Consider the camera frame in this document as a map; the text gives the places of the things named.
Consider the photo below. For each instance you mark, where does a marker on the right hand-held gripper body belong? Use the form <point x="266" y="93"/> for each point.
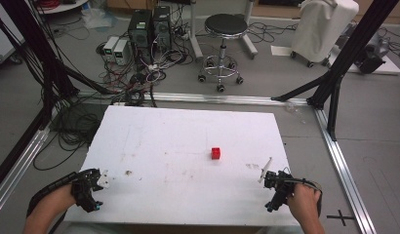
<point x="281" y="188"/>

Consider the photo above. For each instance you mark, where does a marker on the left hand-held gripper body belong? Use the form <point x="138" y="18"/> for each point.
<point x="86" y="191"/>

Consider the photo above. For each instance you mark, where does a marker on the person's left hand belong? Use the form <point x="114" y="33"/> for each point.
<point x="65" y="197"/>

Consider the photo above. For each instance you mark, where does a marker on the person's right hand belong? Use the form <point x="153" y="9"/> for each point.
<point x="304" y="203"/>

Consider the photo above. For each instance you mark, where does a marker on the small red cube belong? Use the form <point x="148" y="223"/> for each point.
<point x="216" y="153"/>

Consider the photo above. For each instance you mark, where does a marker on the white power strip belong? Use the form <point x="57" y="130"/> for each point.
<point x="153" y="67"/>

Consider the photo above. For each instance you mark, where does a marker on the white paper sheet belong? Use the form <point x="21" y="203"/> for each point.
<point x="281" y="50"/>

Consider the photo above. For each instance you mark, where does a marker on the white bench power supply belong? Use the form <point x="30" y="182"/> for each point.
<point x="110" y="47"/>
<point x="120" y="52"/>

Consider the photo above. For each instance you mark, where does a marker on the large black computer tower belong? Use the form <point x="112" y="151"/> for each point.
<point x="140" y="34"/>

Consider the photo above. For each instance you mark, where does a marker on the black round stool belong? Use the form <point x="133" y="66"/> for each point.
<point x="225" y="25"/>

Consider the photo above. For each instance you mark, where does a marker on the white covered cart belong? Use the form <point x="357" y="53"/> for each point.
<point x="321" y="29"/>

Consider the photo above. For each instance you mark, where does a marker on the clear plastic bag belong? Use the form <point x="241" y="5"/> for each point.
<point x="97" y="18"/>

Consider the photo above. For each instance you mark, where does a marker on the slim black computer tower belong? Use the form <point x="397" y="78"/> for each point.
<point x="162" y="27"/>

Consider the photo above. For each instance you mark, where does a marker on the black device on board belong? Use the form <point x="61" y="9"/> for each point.
<point x="372" y="57"/>

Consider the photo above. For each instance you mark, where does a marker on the white flat board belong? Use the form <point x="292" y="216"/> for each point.
<point x="391" y="66"/>

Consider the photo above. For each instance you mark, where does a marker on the round white table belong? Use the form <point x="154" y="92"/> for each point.
<point x="63" y="6"/>

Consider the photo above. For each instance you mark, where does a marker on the long aluminium frame rail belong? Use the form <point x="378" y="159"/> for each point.
<point x="220" y="98"/>

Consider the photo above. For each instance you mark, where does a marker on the black braced frame post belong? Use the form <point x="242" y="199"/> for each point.
<point x="347" y="55"/>

